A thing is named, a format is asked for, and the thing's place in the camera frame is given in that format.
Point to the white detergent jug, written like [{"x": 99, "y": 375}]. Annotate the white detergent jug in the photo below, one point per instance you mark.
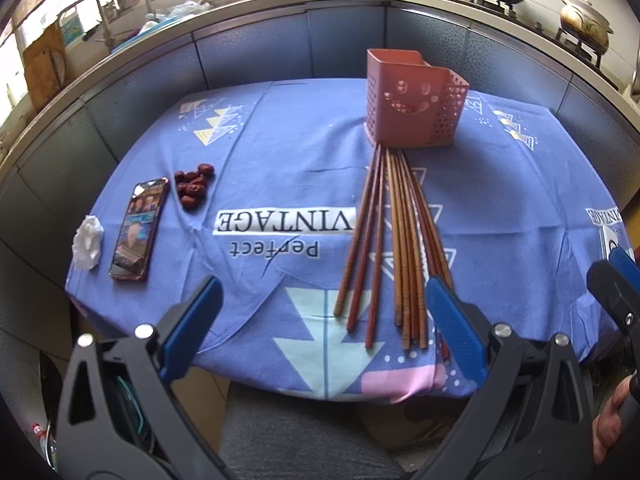
[{"x": 72, "y": 25}]

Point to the gas stove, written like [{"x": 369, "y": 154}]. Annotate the gas stove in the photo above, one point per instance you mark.
[{"x": 575, "y": 47}]

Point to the beige clay pot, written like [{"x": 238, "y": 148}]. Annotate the beige clay pot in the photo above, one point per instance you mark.
[{"x": 585, "y": 20}]

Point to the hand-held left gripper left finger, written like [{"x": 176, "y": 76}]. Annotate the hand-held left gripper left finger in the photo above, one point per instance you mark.
[{"x": 192, "y": 325}]

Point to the pile of red dates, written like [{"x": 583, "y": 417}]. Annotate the pile of red dates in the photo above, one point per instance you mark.
[{"x": 192, "y": 185}]

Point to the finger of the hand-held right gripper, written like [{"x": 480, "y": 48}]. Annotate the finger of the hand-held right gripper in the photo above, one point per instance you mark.
[
  {"x": 612, "y": 295},
  {"x": 622, "y": 262}
]

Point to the person's grey trouser leg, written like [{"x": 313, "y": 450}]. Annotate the person's grey trouser leg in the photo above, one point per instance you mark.
[{"x": 300, "y": 435}]

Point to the person's right hand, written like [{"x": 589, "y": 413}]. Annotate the person's right hand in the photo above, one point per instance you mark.
[{"x": 610, "y": 425}]

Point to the blue printed tablecloth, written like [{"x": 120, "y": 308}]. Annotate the blue printed tablecloth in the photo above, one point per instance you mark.
[{"x": 280, "y": 170}]

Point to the crumpled white tissue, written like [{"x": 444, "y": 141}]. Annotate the crumpled white tissue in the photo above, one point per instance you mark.
[{"x": 88, "y": 242}]

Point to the white plastic bag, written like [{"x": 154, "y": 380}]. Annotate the white plastic bag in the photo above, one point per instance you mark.
[{"x": 187, "y": 9}]

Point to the smartphone with red case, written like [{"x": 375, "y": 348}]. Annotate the smartphone with red case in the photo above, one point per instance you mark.
[{"x": 139, "y": 230}]

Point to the pink plastic utensil holder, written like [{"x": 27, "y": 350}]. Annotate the pink plastic utensil holder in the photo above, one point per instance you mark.
[{"x": 410, "y": 100}]

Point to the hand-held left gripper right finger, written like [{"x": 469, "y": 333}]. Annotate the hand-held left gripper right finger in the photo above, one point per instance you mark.
[{"x": 452, "y": 325}]

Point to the wooden cutting board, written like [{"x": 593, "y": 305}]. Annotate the wooden cutting board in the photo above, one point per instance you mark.
[{"x": 45, "y": 67}]

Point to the bundle of wooden chopsticks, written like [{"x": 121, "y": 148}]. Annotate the bundle of wooden chopsticks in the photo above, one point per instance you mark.
[{"x": 405, "y": 240}]

